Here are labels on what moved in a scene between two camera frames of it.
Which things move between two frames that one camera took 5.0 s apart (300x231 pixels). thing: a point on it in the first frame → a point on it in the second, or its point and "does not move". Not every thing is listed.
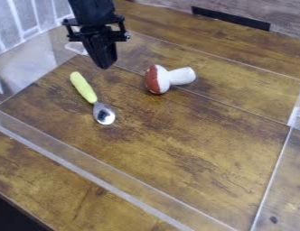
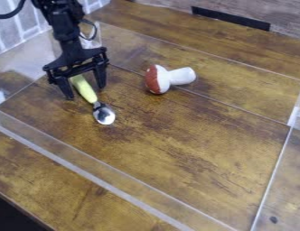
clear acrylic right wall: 282,209 does not move
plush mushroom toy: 160,78 does not move
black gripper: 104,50 → 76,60
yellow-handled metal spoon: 105,115 does not move
